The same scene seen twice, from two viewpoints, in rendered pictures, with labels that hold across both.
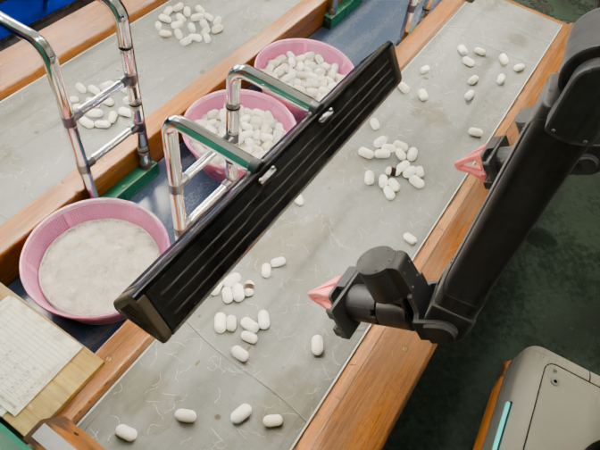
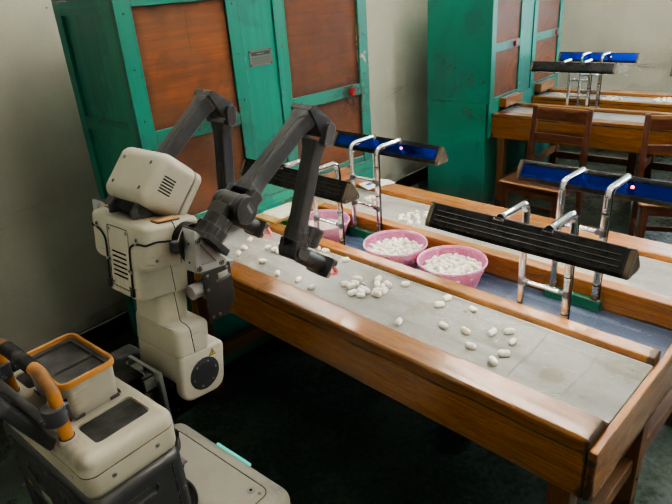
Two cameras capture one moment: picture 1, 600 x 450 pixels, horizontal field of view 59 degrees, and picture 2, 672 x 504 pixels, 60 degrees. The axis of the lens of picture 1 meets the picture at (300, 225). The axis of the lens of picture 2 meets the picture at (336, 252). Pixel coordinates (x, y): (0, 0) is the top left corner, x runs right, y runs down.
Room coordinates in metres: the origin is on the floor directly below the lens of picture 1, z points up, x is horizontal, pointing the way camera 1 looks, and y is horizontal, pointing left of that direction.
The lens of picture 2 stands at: (1.49, -1.97, 1.76)
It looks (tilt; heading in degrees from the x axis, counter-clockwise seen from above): 25 degrees down; 112
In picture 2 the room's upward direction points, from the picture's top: 4 degrees counter-clockwise
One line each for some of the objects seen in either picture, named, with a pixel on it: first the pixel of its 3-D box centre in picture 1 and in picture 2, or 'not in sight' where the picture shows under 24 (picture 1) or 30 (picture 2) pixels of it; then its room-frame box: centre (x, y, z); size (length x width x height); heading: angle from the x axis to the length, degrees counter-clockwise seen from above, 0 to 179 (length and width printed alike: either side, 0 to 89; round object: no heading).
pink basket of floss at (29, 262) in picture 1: (101, 266); (322, 228); (0.50, 0.36, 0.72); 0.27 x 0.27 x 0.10
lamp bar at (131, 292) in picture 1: (287, 157); (294, 177); (0.54, 0.04, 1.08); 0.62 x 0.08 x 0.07; 156
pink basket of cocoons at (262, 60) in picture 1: (303, 83); (451, 270); (1.15, 0.06, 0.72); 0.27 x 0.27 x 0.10
